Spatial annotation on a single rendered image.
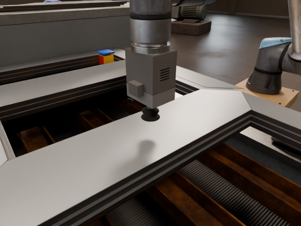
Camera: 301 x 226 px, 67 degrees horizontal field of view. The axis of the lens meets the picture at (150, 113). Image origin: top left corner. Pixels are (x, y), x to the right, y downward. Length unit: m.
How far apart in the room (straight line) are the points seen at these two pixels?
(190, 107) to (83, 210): 0.39
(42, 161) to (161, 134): 0.25
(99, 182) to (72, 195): 0.05
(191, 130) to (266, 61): 0.64
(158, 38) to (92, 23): 0.90
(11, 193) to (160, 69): 0.33
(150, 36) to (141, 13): 0.04
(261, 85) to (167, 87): 0.71
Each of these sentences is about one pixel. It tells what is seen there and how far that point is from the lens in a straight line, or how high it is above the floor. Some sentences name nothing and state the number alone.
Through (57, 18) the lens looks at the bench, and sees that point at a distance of 1.22.
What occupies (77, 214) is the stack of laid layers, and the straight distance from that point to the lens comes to 0.40.
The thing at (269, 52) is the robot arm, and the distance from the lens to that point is 1.09.
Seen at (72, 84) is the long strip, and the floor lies 0.86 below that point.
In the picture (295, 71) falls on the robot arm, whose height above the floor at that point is 0.86.
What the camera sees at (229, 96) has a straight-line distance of 0.74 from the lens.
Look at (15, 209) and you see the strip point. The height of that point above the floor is 0.86.
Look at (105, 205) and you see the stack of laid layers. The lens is 0.42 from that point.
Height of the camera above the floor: 1.15
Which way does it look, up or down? 29 degrees down
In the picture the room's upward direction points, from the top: straight up
